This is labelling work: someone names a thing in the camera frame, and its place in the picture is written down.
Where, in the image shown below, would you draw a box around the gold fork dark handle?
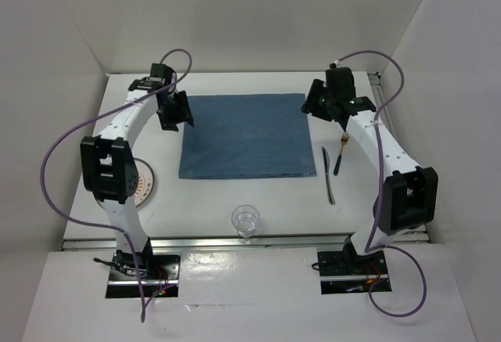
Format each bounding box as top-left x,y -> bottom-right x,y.
333,131 -> 350,176

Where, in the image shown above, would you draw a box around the aluminium front rail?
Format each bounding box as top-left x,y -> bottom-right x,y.
61,220 -> 430,251

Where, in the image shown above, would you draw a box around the clear plastic cup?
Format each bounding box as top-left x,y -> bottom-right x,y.
231,204 -> 260,239

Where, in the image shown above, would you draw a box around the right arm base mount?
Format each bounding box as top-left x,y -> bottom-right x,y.
311,251 -> 392,295

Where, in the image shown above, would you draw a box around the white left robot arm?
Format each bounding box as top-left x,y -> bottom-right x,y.
80,63 -> 194,279

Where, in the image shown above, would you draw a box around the blue cloth placemat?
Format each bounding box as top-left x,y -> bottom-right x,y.
178,93 -> 316,180

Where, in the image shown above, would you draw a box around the aluminium rail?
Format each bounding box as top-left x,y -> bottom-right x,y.
367,76 -> 429,247
61,220 -> 430,251

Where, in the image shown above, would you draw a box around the aluminium right side rail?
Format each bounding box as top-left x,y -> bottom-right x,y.
367,76 -> 429,247

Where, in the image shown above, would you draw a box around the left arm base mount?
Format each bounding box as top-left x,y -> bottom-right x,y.
93,239 -> 183,300

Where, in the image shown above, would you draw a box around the orange patterned plate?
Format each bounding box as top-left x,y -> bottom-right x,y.
134,157 -> 156,207

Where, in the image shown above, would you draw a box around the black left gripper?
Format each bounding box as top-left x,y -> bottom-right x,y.
154,90 -> 193,132

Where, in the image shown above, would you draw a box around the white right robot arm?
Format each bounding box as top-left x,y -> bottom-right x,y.
301,64 -> 438,273

